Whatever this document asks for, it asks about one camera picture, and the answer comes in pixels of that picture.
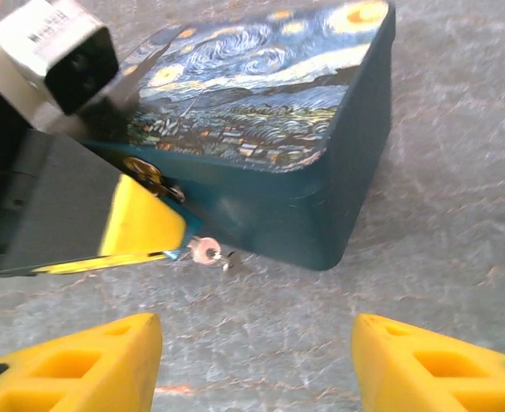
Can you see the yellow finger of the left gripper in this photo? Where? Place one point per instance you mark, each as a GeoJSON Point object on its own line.
{"type": "Point", "coordinates": [143, 223]}
{"type": "Point", "coordinates": [106, 262]}

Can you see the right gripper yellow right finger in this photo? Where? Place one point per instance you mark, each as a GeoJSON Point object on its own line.
{"type": "Point", "coordinates": [441, 373]}

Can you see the starry night tin box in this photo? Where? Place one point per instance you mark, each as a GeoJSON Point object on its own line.
{"type": "Point", "coordinates": [278, 86]}

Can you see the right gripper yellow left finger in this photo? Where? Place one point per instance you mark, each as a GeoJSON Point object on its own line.
{"type": "Point", "coordinates": [63, 373]}

